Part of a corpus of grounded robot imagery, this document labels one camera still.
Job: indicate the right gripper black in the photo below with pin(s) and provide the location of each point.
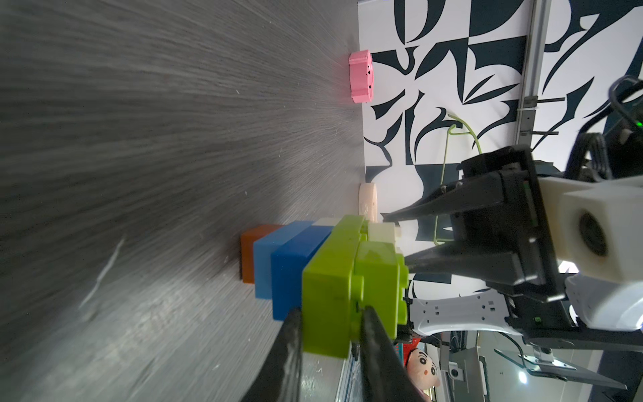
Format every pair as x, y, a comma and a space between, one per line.
500, 226

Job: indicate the white lego brick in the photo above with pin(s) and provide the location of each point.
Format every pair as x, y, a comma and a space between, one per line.
383, 232

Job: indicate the dark blue lego brick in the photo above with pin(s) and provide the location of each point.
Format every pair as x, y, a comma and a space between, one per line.
294, 259

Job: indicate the beige round clock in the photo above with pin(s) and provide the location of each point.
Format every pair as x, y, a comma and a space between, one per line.
368, 202

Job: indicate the cartoon doll figure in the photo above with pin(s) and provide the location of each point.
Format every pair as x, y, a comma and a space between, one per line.
420, 368

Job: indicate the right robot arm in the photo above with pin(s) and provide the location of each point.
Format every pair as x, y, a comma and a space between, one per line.
594, 314

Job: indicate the orange lego brick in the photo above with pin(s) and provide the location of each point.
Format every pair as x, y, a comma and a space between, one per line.
251, 267

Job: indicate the pink alarm clock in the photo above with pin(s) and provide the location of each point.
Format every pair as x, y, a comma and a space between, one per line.
361, 76

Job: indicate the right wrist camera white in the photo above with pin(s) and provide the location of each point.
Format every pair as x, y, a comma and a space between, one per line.
597, 226

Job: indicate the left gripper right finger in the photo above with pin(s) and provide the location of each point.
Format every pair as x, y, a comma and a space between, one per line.
384, 377

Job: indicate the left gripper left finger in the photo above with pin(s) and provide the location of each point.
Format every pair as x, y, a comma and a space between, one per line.
280, 376

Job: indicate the light blue lego brick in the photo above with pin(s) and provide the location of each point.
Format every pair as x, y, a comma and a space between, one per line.
269, 250

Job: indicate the green L-shaped lego brick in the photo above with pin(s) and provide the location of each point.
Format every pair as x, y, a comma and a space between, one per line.
386, 279

